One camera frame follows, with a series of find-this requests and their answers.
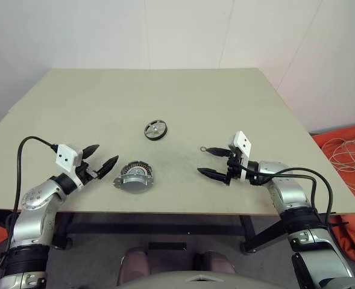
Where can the black rectangular floor plate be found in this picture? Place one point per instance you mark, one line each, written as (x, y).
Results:
(167, 245)

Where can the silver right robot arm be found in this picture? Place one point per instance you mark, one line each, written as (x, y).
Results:
(288, 189)

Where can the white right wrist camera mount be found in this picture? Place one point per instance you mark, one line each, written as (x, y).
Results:
(243, 143)

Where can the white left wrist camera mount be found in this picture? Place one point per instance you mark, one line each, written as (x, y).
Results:
(66, 156)

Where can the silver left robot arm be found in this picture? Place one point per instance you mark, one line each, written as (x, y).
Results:
(32, 222)

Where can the black table frame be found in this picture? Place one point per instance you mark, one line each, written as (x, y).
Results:
(153, 228)

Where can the gray motor housing with stator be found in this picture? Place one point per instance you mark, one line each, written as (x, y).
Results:
(133, 182)

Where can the gray robot torso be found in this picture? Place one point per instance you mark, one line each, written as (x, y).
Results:
(165, 281)

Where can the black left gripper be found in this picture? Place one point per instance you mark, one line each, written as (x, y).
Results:
(86, 171)

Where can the dark maroon rounded shape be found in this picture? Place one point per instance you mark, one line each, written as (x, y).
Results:
(133, 265)
(214, 262)

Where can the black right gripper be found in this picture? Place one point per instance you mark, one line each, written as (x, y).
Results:
(234, 167)

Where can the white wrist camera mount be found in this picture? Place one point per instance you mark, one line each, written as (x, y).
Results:
(66, 156)
(243, 143)

